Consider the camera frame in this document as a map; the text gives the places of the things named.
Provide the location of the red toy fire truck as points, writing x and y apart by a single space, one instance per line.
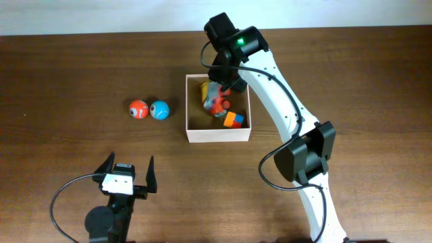
214 100

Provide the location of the multicolour puzzle cube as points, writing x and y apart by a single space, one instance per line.
233 120

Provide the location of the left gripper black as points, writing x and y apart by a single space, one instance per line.
142 190

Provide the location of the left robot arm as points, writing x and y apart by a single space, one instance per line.
110 223

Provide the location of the red toy ball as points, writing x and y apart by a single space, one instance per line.
138 109

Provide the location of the blue toy ball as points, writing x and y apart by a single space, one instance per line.
159 110

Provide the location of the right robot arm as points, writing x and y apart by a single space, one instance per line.
300 164

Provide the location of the pink open cardboard box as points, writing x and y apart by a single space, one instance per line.
202 127

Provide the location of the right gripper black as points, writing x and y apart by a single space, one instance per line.
238 85

